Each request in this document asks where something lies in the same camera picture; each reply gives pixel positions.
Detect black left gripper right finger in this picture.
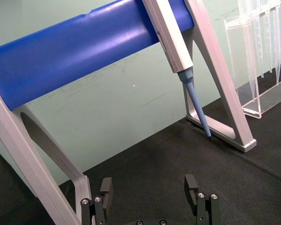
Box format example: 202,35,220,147
184,174,220,225

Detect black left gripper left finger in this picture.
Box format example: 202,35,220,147
80,177,114,225

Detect black table cloth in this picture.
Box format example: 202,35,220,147
0,61,281,225

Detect clear acrylic tube rack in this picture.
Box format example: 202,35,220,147
224,0,281,119

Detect grey stand with blue bar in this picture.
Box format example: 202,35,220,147
0,0,257,225

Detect clear conical plastic tube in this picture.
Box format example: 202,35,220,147
257,4,273,78
274,2,281,86
269,4,277,73
238,0,261,103

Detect white pipette with blue shaft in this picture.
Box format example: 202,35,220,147
141,0,213,143

